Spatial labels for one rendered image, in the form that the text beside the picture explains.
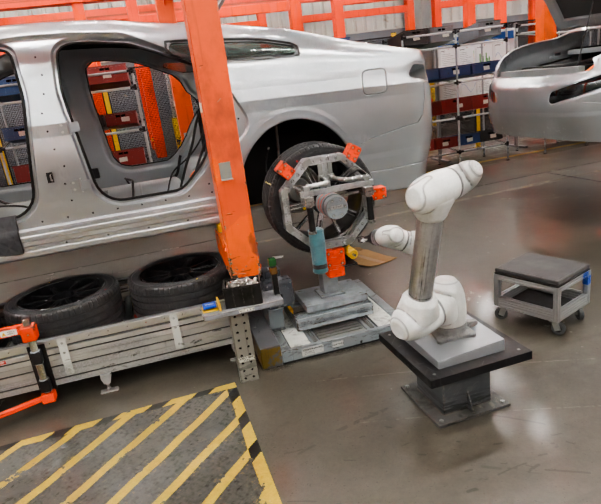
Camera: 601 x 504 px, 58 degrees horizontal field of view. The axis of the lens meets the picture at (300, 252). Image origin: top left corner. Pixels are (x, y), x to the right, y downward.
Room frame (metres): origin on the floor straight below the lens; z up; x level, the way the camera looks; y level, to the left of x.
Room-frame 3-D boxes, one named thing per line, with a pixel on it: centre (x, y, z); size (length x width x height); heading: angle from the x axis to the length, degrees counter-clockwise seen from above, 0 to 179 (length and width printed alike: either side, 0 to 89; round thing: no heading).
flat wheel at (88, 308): (3.11, 1.47, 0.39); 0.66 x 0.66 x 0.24
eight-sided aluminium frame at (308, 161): (3.06, -0.19, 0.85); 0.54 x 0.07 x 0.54; 103
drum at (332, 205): (2.99, -0.21, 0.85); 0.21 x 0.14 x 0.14; 13
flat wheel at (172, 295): (3.27, 0.77, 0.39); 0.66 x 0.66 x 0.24
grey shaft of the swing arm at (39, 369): (2.63, 1.46, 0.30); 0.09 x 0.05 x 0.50; 103
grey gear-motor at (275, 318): (3.24, 0.20, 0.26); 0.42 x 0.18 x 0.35; 13
